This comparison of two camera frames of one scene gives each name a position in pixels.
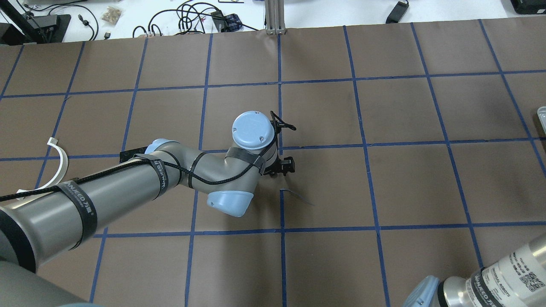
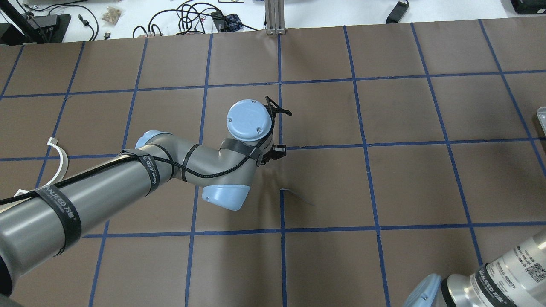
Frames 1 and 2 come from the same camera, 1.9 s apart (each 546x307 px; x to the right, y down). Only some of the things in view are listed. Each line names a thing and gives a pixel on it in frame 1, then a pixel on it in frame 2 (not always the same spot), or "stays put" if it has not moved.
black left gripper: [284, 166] to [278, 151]
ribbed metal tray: [541, 112] stays put
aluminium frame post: [274, 13] stays put
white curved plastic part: [62, 167] stays put
